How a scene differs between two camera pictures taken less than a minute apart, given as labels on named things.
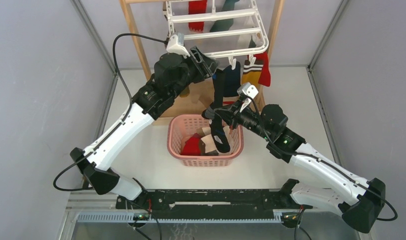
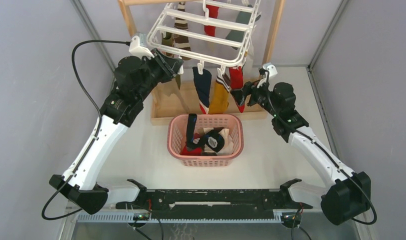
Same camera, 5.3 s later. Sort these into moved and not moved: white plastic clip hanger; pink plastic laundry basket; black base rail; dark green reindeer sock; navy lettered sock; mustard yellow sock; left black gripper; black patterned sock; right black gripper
Moved: navy lettered sock; dark green reindeer sock; white plastic clip hanger; right black gripper; left black gripper; mustard yellow sock; black patterned sock
Not moved: black base rail; pink plastic laundry basket
